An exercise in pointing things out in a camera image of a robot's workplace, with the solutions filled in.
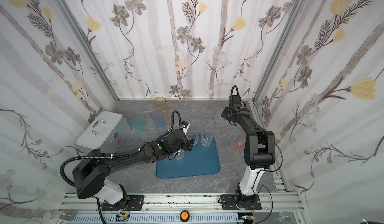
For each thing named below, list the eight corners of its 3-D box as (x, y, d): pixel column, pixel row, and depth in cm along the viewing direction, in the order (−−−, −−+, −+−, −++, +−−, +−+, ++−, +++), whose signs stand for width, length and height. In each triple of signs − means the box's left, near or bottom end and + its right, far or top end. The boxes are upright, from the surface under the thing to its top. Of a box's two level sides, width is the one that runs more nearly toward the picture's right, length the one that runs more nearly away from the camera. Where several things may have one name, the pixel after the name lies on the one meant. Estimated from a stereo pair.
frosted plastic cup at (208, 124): (207, 131, 104) (207, 127, 99) (201, 125, 107) (202, 121, 103) (214, 127, 106) (215, 122, 102) (208, 121, 110) (209, 116, 105)
